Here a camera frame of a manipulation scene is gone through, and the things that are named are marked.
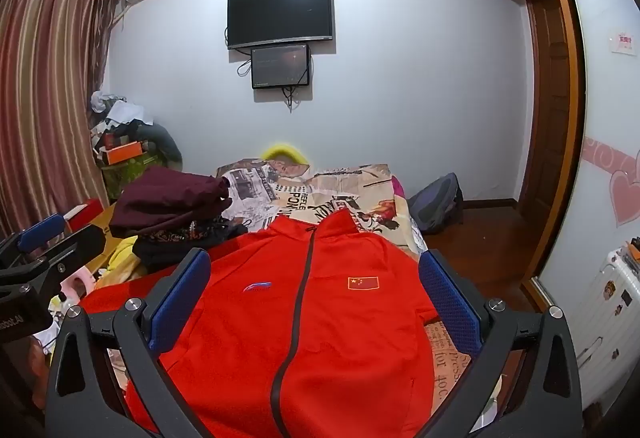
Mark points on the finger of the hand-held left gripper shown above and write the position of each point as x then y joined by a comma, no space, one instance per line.
75,245
42,229

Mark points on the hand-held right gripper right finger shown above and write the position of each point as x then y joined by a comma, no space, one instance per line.
450,305

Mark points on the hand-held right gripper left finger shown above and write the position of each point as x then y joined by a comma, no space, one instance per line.
180,308

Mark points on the red zip jacket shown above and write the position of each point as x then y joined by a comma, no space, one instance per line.
350,343

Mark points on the red box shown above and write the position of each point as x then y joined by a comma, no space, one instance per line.
85,215

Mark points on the tan cardboard sheet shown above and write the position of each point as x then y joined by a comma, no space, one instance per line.
107,240

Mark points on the pink roll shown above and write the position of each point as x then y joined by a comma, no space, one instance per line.
77,285

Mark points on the black patterned garment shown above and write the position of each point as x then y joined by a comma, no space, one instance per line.
170,250

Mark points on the grey blue backpack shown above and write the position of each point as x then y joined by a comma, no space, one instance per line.
437,204

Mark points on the orange box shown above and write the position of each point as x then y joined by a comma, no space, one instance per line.
124,152

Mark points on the maroon folded garment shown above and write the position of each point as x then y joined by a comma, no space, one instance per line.
170,198

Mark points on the dark green bag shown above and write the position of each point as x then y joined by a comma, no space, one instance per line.
165,145

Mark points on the striped brown curtain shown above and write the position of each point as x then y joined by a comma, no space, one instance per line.
45,92

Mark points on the white suitcase with stickers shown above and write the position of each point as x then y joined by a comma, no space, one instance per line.
607,318

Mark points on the light newsprint cartoon quilt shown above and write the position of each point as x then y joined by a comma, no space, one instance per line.
330,198

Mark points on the yellow fuzzy item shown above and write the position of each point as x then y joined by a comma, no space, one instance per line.
282,151

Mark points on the wooden door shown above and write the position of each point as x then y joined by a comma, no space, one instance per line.
550,127

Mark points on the small black wall monitor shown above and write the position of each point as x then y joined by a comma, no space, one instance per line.
280,66

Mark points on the black wall television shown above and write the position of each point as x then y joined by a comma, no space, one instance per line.
280,15

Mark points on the pink white wall sign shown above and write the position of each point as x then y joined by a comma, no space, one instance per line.
622,42

